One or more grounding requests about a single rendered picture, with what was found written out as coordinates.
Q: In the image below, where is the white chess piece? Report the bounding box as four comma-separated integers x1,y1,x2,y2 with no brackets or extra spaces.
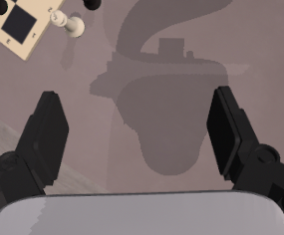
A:
50,10,85,38

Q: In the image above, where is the black and cream chessboard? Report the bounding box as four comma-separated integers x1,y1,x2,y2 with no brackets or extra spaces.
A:
0,0,66,61

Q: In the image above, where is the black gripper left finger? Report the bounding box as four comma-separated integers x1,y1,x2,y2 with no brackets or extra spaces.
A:
0,91,69,209

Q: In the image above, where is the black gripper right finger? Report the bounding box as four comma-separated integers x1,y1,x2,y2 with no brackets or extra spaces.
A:
206,86,284,213

